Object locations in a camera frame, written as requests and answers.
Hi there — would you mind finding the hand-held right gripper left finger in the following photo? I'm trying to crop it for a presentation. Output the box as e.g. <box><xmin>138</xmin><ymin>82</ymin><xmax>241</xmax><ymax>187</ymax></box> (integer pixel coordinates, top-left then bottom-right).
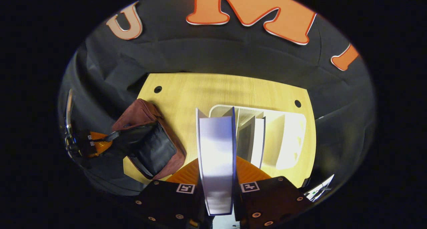
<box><xmin>128</xmin><ymin>157</ymin><xmax>205</xmax><ymax>229</ymax></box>

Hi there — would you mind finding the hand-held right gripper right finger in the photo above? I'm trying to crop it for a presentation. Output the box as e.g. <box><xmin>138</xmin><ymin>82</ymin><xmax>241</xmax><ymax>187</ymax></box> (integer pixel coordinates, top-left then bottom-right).
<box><xmin>234</xmin><ymin>156</ymin><xmax>314</xmax><ymax>229</ymax></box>

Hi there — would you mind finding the maroon schoolbag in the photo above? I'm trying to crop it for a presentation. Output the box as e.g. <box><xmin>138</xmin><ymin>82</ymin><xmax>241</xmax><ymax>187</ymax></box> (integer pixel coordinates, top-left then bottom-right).
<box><xmin>112</xmin><ymin>98</ymin><xmax>186</xmax><ymax>180</ymax></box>

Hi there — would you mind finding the white cover book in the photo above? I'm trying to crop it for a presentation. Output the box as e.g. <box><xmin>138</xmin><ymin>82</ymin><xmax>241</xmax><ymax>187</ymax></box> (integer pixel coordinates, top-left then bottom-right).
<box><xmin>236</xmin><ymin>115</ymin><xmax>266</xmax><ymax>169</ymax></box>

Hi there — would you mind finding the white bookshelf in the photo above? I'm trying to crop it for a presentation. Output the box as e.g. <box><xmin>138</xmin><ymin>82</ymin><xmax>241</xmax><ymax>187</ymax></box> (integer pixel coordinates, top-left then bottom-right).
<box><xmin>208</xmin><ymin>104</ymin><xmax>307</xmax><ymax>171</ymax></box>

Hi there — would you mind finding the blue cover book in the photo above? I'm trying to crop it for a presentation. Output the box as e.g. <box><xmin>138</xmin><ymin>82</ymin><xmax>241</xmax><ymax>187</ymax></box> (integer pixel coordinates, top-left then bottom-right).
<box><xmin>195</xmin><ymin>106</ymin><xmax>238</xmax><ymax>216</ymax></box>

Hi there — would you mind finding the white device with cables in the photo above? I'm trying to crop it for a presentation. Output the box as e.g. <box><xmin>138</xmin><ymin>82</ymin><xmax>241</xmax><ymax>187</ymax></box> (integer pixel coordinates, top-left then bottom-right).
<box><xmin>305</xmin><ymin>174</ymin><xmax>335</xmax><ymax>203</ymax></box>

